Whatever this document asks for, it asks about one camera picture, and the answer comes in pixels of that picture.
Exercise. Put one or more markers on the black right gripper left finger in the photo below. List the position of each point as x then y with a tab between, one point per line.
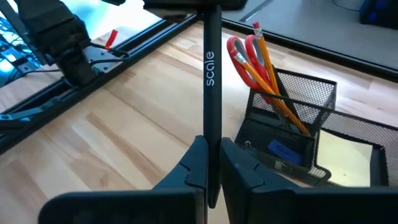
192	177

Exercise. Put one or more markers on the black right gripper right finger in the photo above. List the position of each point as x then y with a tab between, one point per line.
245	193

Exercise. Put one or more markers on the small binder clip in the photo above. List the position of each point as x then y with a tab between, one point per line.
245	143

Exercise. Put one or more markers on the blue eraser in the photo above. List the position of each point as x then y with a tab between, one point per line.
284	152

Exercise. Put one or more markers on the black mesh desk organizer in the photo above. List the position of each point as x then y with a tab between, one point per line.
264	130

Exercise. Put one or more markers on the orange pencil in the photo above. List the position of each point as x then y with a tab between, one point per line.
289	115
264	53

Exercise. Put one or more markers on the yellow sticky note pad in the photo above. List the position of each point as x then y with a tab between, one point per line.
345	155

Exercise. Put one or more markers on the red tag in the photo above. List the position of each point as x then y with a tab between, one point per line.
111	40

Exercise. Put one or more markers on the blue object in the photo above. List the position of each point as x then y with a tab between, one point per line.
379	11

